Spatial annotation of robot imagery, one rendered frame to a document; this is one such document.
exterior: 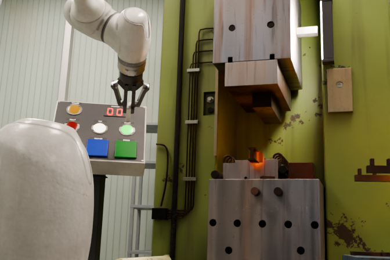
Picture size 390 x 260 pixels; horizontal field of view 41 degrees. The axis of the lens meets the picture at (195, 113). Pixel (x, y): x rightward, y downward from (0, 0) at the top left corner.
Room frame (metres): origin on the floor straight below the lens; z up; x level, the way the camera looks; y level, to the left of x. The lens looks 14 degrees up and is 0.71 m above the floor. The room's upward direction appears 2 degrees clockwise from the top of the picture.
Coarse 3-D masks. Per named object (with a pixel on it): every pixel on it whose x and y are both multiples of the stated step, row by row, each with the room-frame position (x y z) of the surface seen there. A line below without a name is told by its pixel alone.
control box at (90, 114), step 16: (64, 112) 1.87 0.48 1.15; (80, 112) 1.88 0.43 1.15; (96, 112) 1.89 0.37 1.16; (144, 112) 1.92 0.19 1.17; (80, 128) 1.84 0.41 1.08; (112, 128) 1.86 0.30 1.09; (144, 128) 1.88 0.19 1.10; (112, 144) 1.82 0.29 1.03; (144, 144) 1.84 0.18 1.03; (96, 160) 1.78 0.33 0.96; (112, 160) 1.79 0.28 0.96; (128, 160) 1.80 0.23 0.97; (144, 160) 1.81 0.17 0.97
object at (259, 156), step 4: (248, 148) 1.75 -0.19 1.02; (252, 148) 1.75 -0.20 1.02; (256, 148) 1.76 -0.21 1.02; (252, 152) 1.75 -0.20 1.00; (256, 152) 1.79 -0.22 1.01; (252, 156) 1.75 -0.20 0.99; (256, 156) 1.79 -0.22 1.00; (260, 156) 1.82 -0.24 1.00; (248, 160) 1.76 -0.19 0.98; (252, 160) 1.76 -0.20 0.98; (256, 160) 1.76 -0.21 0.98; (260, 160) 1.82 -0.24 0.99
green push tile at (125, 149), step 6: (120, 144) 1.82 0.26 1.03; (126, 144) 1.82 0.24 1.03; (132, 144) 1.83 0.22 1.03; (120, 150) 1.81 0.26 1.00; (126, 150) 1.81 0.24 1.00; (132, 150) 1.81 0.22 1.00; (114, 156) 1.79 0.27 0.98; (120, 156) 1.79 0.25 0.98; (126, 156) 1.80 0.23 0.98; (132, 156) 1.80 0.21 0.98
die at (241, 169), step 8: (240, 160) 1.86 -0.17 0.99; (264, 160) 1.83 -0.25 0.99; (272, 160) 1.82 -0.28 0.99; (224, 168) 1.87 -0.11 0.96; (232, 168) 1.86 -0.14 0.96; (240, 168) 1.85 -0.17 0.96; (248, 168) 1.85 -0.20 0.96; (256, 168) 1.84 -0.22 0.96; (264, 168) 1.83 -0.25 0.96; (272, 168) 1.82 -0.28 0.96; (224, 176) 1.87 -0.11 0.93; (232, 176) 1.86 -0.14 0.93; (240, 176) 1.85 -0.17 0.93; (248, 176) 1.85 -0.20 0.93; (256, 176) 1.84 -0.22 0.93; (280, 176) 1.88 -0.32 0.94
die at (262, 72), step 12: (264, 60) 1.83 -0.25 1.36; (276, 60) 1.82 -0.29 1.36; (228, 72) 1.87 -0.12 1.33; (240, 72) 1.86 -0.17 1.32; (252, 72) 1.84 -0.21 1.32; (264, 72) 1.83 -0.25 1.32; (276, 72) 1.82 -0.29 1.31; (228, 84) 1.87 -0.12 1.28; (240, 84) 1.86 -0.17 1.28; (252, 84) 1.84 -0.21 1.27; (264, 84) 1.83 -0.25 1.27; (276, 84) 1.82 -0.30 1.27; (240, 96) 2.01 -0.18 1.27; (276, 96) 1.99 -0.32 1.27; (288, 96) 2.13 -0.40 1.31; (252, 108) 2.19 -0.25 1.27; (288, 108) 2.17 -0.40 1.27
